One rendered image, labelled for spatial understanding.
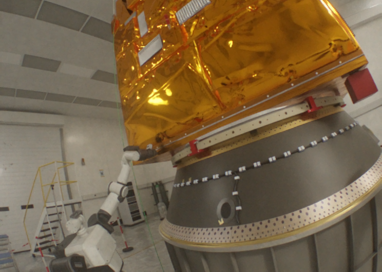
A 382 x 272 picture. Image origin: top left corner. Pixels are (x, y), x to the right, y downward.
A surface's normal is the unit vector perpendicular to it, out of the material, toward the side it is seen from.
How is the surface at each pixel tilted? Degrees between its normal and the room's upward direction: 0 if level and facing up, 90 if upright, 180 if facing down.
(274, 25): 87
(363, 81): 90
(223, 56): 87
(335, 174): 62
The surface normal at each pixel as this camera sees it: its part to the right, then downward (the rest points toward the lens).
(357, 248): -0.06, -0.23
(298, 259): -0.34, -0.14
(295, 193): -0.38, -0.57
